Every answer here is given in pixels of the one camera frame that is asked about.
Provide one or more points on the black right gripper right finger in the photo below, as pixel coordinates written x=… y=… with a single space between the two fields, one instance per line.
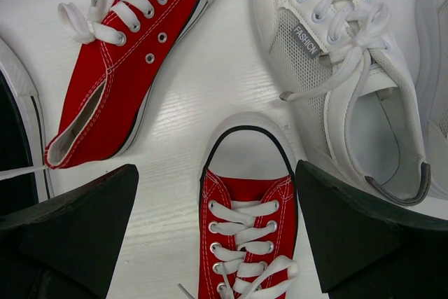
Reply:
x=366 y=247

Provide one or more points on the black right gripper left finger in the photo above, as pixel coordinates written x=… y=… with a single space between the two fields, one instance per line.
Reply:
x=68 y=246

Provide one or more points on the white sneaker under arm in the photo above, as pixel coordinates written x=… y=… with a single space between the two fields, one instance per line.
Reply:
x=431 y=88

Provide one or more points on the red canvas sneaker near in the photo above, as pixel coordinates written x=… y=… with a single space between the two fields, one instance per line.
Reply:
x=248 y=211

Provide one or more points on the red canvas sneaker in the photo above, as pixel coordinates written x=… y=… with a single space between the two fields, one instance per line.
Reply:
x=123 y=46
x=248 y=211

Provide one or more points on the white fashion sneaker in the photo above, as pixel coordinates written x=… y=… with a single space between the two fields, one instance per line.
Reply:
x=344 y=75

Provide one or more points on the red canvas sneaker far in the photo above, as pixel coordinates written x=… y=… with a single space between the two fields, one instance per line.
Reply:
x=123 y=46

